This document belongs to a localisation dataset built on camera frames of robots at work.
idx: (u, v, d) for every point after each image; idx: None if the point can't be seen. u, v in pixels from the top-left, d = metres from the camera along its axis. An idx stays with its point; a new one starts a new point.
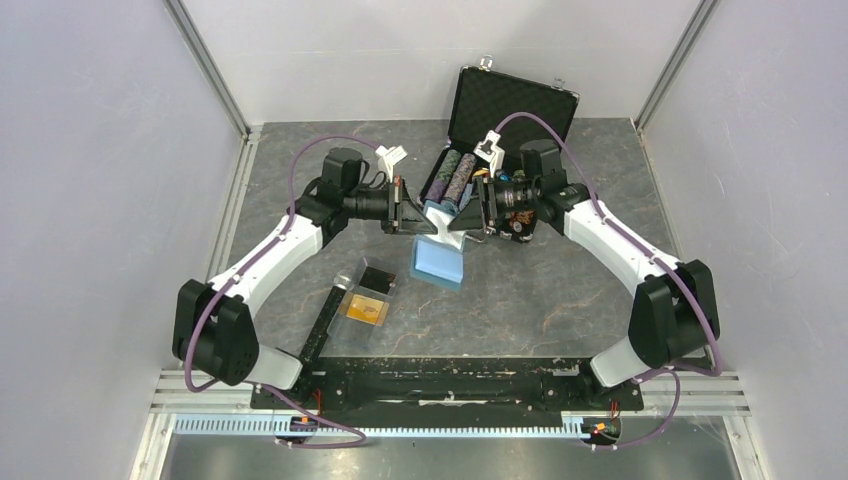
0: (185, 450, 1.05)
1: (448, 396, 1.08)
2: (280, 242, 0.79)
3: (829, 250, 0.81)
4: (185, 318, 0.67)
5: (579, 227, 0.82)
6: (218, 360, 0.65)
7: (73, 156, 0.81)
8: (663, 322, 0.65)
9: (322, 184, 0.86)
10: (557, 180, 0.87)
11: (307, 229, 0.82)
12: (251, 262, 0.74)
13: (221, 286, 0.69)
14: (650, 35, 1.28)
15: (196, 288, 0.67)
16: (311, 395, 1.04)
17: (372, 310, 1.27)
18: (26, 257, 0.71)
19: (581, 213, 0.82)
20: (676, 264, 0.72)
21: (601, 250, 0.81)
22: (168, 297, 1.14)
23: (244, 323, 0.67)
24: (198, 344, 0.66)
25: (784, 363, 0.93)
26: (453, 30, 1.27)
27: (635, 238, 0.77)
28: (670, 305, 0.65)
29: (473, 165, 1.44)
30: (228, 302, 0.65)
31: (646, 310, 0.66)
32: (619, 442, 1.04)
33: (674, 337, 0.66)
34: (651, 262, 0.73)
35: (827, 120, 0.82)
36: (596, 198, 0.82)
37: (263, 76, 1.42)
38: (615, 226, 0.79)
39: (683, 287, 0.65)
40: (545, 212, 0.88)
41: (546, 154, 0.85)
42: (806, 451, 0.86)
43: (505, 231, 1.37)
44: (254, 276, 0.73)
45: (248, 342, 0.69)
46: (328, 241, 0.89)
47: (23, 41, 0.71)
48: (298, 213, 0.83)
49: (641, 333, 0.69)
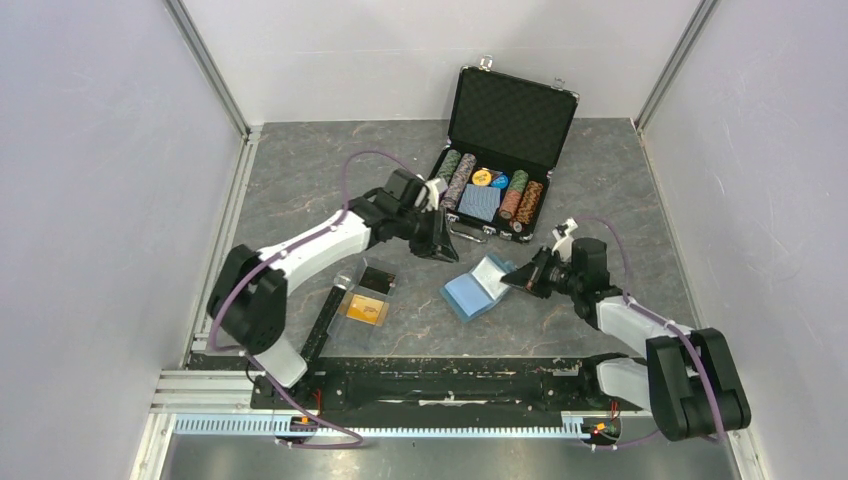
0: (185, 450, 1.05)
1: (448, 396, 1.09)
2: (331, 232, 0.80)
3: (829, 250, 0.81)
4: (228, 277, 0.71)
5: (609, 314, 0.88)
6: (245, 327, 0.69)
7: (72, 156, 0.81)
8: (672, 382, 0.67)
9: (383, 194, 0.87)
10: (597, 278, 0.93)
11: (357, 226, 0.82)
12: (299, 243, 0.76)
13: (267, 258, 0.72)
14: (650, 34, 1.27)
15: (244, 254, 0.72)
16: (311, 395, 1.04)
17: (372, 310, 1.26)
18: (26, 256, 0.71)
19: (612, 303, 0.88)
20: (689, 332, 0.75)
21: (628, 332, 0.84)
22: (168, 298, 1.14)
23: (280, 299, 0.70)
24: (230, 308, 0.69)
25: (784, 364, 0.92)
26: (454, 30, 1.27)
27: (656, 316, 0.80)
28: (680, 366, 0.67)
29: (473, 166, 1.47)
30: (270, 274, 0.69)
31: (656, 370, 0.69)
32: (619, 442, 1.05)
33: (691, 406, 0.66)
34: (665, 329, 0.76)
35: (827, 120, 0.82)
36: (628, 293, 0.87)
37: (263, 76, 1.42)
38: (640, 309, 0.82)
39: (691, 350, 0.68)
40: (582, 308, 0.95)
41: (595, 256, 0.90)
42: (807, 452, 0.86)
43: (505, 231, 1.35)
44: (299, 256, 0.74)
45: (277, 317, 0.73)
46: (372, 245, 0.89)
47: (22, 42, 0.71)
48: (352, 211, 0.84)
49: (656, 401, 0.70)
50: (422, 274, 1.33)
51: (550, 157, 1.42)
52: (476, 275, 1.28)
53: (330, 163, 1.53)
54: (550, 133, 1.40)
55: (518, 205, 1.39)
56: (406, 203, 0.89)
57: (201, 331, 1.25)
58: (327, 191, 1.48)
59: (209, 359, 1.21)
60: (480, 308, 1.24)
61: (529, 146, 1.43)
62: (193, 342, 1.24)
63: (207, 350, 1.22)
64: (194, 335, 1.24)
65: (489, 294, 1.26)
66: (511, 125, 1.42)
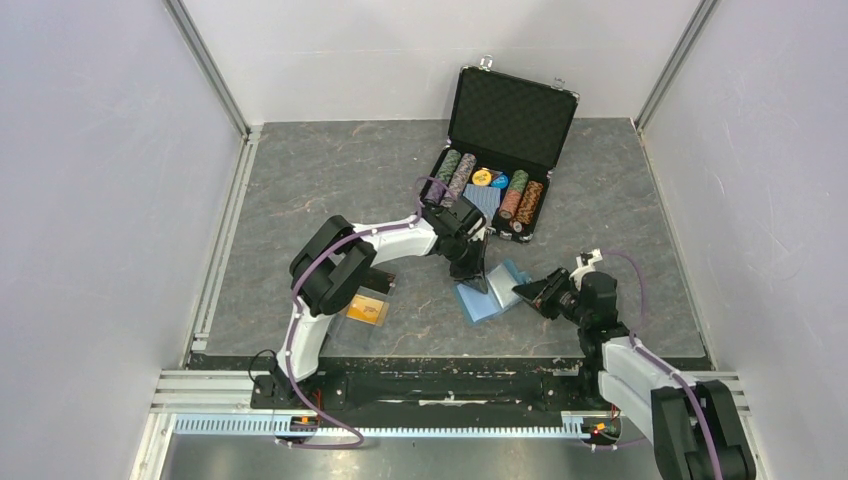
0: (186, 450, 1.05)
1: (448, 396, 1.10)
2: (407, 229, 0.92)
3: (828, 250, 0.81)
4: (322, 243, 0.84)
5: (615, 355, 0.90)
6: (326, 287, 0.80)
7: (72, 155, 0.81)
8: (677, 433, 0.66)
9: (448, 214, 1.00)
10: (604, 317, 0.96)
11: (429, 230, 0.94)
12: (386, 228, 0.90)
13: (360, 231, 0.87)
14: (649, 35, 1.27)
15: (340, 225, 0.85)
16: (311, 395, 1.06)
17: (372, 310, 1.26)
18: (27, 256, 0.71)
19: (617, 345, 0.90)
20: (694, 381, 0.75)
21: (632, 379, 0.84)
22: (167, 298, 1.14)
23: (362, 269, 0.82)
24: (316, 273, 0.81)
25: (784, 364, 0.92)
26: (454, 30, 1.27)
27: (660, 363, 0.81)
28: (685, 418, 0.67)
29: (473, 166, 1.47)
30: (361, 245, 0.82)
31: (661, 421, 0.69)
32: (619, 442, 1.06)
33: (695, 459, 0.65)
34: (670, 378, 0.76)
35: (827, 120, 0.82)
36: (634, 335, 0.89)
37: (263, 76, 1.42)
38: (646, 358, 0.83)
39: (696, 402, 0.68)
40: (587, 347, 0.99)
41: (604, 295, 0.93)
42: (807, 452, 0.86)
43: (505, 231, 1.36)
44: (383, 239, 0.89)
45: (352, 288, 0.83)
46: (430, 252, 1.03)
47: (22, 41, 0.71)
48: (426, 217, 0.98)
49: (661, 453, 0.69)
50: (422, 274, 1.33)
51: (550, 157, 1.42)
52: (490, 283, 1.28)
53: (330, 162, 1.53)
54: (550, 133, 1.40)
55: (518, 205, 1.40)
56: (466, 225, 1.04)
57: (201, 331, 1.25)
58: (326, 191, 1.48)
59: (209, 359, 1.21)
60: (485, 314, 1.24)
61: (529, 146, 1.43)
62: (193, 342, 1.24)
63: (207, 350, 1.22)
64: (195, 335, 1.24)
65: (498, 303, 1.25)
66: (511, 125, 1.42)
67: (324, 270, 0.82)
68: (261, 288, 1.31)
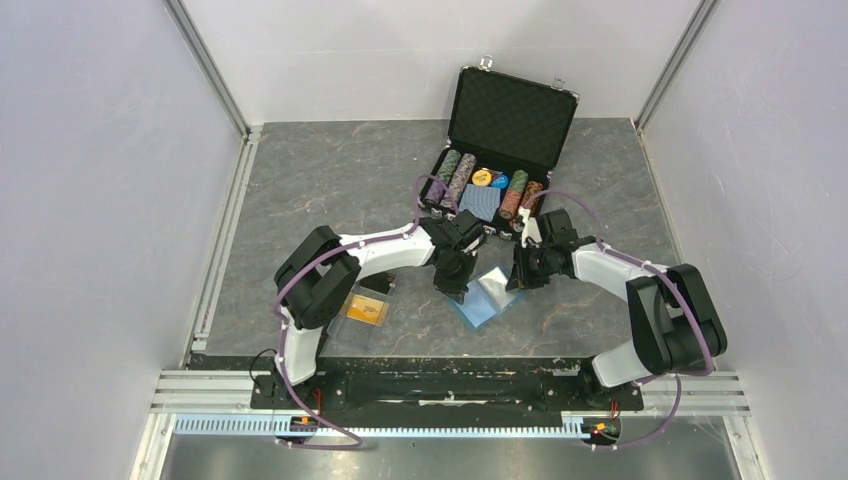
0: (185, 450, 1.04)
1: (448, 396, 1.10)
2: (402, 239, 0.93)
3: (829, 250, 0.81)
4: (308, 253, 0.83)
5: (585, 261, 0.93)
6: (309, 300, 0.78)
7: (71, 154, 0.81)
8: (653, 316, 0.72)
9: (449, 225, 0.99)
10: (565, 238, 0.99)
11: (424, 241, 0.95)
12: (375, 238, 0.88)
13: (347, 244, 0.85)
14: (649, 35, 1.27)
15: (326, 236, 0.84)
16: (311, 395, 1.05)
17: (372, 310, 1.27)
18: (26, 255, 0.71)
19: (587, 251, 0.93)
20: (665, 269, 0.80)
21: (605, 278, 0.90)
22: (166, 298, 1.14)
23: (348, 283, 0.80)
24: (298, 285, 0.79)
25: (785, 364, 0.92)
26: (453, 30, 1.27)
27: (631, 258, 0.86)
28: (658, 302, 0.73)
29: (473, 166, 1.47)
30: (346, 259, 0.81)
31: (639, 310, 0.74)
32: (619, 442, 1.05)
33: (673, 340, 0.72)
34: (643, 269, 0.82)
35: (827, 120, 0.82)
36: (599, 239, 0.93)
37: (264, 76, 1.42)
38: (615, 254, 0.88)
39: (669, 284, 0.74)
40: (557, 259, 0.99)
41: (556, 216, 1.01)
42: (809, 452, 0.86)
43: (505, 231, 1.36)
44: (372, 251, 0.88)
45: (337, 301, 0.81)
46: (426, 264, 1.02)
47: (23, 41, 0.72)
48: (422, 228, 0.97)
49: (639, 340, 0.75)
50: (422, 274, 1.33)
51: (551, 158, 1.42)
52: (486, 289, 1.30)
53: (330, 163, 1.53)
54: (550, 133, 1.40)
55: (518, 204, 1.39)
56: (467, 239, 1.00)
57: (201, 331, 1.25)
58: (326, 191, 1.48)
59: (209, 359, 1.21)
60: (486, 319, 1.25)
61: (529, 146, 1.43)
62: (193, 342, 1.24)
63: (207, 350, 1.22)
64: (195, 335, 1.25)
65: (497, 306, 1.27)
66: (511, 125, 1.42)
67: (306, 282, 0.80)
68: (261, 288, 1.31)
